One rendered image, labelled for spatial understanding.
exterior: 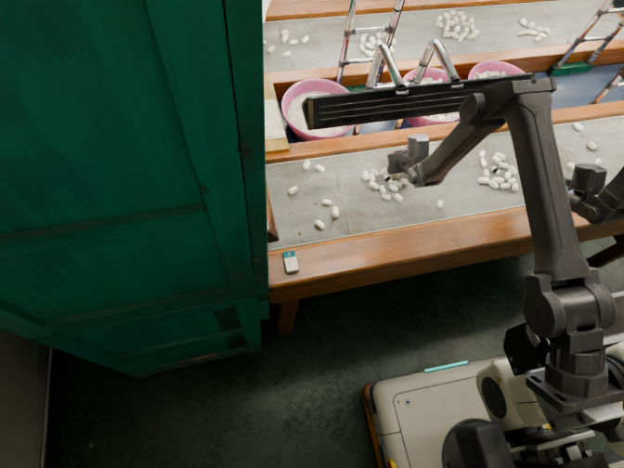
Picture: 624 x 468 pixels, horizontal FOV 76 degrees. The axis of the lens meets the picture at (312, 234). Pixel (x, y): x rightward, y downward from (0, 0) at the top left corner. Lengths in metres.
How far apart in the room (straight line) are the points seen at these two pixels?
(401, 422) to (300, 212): 0.84
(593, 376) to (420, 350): 1.27
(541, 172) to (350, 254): 0.60
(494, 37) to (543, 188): 1.36
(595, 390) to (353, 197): 0.82
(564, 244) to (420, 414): 1.04
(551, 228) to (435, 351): 1.34
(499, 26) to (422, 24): 0.35
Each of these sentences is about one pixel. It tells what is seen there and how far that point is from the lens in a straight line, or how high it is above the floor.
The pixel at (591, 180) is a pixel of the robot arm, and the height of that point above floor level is 1.05.
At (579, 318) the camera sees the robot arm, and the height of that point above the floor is 1.27.
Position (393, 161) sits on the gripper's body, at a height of 0.83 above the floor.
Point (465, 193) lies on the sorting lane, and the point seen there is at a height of 0.74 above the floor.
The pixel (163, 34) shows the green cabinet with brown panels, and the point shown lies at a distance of 0.38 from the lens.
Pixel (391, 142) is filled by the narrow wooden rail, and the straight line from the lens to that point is 1.41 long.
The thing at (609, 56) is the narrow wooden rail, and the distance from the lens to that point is 2.28.
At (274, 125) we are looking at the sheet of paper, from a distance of 1.37.
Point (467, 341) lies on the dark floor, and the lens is 2.05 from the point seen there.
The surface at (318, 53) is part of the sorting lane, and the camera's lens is 1.69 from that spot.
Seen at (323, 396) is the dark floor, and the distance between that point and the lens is 1.83.
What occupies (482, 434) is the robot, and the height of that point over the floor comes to 0.75.
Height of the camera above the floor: 1.81
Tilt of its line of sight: 64 degrees down
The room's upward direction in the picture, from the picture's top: 12 degrees clockwise
